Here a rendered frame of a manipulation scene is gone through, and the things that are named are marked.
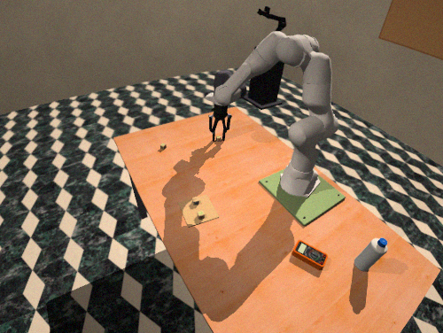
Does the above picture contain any tan flat mat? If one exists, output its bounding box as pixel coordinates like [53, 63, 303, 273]
[178, 194, 220, 227]

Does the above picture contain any orange pocket multimeter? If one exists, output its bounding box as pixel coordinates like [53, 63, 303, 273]
[291, 240, 328, 270]

